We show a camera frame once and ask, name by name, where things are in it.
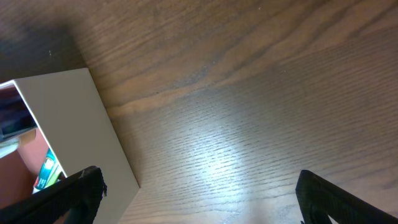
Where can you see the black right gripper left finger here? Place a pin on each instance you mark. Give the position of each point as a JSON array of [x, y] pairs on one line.
[[76, 199]]

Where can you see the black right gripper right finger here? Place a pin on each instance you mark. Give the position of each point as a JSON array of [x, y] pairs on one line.
[[320, 201]]

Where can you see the green soap box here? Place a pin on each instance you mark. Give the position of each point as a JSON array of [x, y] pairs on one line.
[[49, 172]]

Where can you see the white lotion tube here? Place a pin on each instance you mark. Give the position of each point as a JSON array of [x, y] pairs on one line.
[[9, 146]]

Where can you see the clear hand sanitizer pump bottle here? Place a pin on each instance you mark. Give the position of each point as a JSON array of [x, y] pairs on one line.
[[15, 116]]

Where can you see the white box with pink interior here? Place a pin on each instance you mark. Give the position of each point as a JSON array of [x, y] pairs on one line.
[[68, 110]]

